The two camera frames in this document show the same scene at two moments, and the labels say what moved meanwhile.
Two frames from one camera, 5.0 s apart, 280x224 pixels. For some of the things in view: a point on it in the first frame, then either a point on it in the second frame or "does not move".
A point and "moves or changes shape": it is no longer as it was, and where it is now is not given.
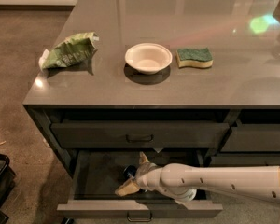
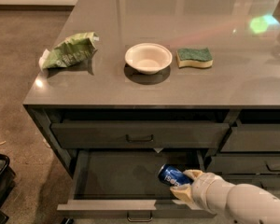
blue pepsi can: [129, 172] moves or changes shape
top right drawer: [258, 138] does not move
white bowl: [148, 58] does not move
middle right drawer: [249, 161] does not move
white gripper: [142, 175] to [207, 188]
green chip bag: [73, 50] does not move
